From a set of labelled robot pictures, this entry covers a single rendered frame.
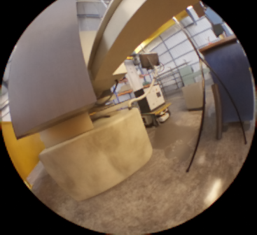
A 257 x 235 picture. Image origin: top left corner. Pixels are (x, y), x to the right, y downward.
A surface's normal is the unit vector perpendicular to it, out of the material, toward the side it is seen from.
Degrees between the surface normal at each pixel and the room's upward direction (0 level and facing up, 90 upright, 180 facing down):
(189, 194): 0
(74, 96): 90
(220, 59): 90
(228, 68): 90
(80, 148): 90
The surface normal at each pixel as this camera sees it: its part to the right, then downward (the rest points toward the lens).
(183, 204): -0.36, -0.93
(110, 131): 0.51, -0.12
